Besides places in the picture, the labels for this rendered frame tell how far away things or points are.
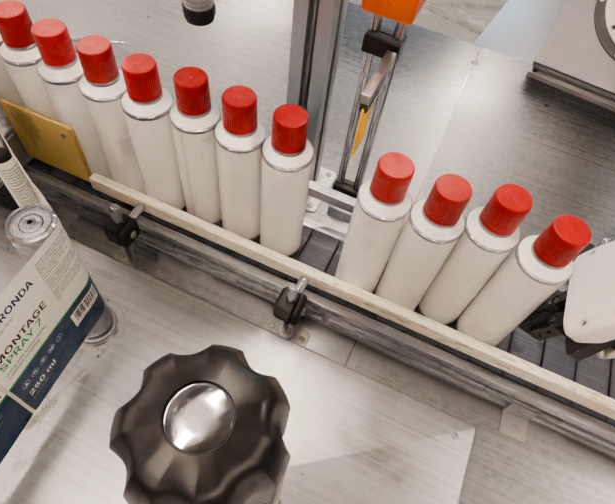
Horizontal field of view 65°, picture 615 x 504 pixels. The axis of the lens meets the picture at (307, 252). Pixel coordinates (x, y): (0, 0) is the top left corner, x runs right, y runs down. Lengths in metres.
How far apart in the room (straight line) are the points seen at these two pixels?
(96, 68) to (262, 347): 0.33
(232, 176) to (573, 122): 0.68
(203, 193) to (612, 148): 0.72
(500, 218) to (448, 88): 0.56
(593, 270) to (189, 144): 0.41
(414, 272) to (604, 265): 0.17
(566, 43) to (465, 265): 0.66
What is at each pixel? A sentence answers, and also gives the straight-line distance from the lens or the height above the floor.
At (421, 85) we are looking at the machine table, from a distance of 0.96.
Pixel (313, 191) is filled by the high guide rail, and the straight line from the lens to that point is 0.56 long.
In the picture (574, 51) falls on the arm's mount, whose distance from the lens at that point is 1.07.
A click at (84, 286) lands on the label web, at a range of 0.49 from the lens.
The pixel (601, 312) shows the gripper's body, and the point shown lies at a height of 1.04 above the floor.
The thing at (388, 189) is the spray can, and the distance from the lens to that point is 0.43.
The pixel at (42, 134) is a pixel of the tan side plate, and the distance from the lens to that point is 0.67.
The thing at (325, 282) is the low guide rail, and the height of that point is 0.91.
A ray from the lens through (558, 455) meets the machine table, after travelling 0.66.
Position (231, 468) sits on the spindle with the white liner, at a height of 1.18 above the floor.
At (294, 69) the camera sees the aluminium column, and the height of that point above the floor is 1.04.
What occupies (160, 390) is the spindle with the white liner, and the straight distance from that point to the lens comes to 0.22.
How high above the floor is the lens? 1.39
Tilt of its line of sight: 56 degrees down
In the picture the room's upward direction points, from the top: 10 degrees clockwise
